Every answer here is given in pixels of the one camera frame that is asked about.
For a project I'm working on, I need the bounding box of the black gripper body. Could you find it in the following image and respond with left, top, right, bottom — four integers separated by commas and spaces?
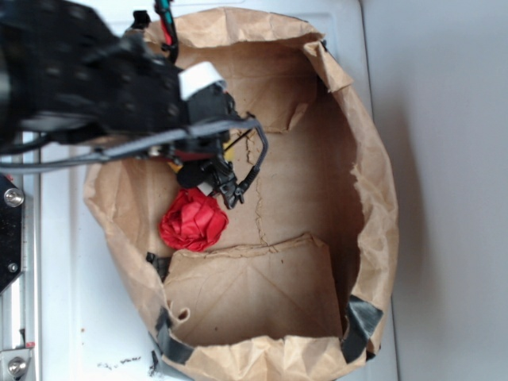
79, 33, 190, 143

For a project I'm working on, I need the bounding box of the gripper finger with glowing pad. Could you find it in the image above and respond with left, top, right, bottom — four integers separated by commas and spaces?
178, 61, 238, 123
176, 160, 214, 196

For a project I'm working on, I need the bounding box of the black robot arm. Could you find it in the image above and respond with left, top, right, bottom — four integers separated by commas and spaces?
1, 1, 253, 205

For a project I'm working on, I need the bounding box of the red crumpled paper ball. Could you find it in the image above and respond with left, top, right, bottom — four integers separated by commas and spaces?
159, 188, 229, 252

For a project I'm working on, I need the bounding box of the brown paper bag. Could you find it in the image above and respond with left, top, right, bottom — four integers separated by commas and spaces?
83, 7, 398, 380

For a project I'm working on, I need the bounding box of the grey braided cable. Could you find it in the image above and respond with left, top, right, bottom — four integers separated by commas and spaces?
0, 117, 269, 210

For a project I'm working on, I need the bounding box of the black robot base mount plate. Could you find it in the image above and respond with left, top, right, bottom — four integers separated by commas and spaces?
0, 175, 25, 294

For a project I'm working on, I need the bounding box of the aluminium extrusion rail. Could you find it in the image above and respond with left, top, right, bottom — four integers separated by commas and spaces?
1, 170, 41, 380

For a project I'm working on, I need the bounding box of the silver corner bracket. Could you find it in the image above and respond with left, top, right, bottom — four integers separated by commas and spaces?
1, 348, 35, 381

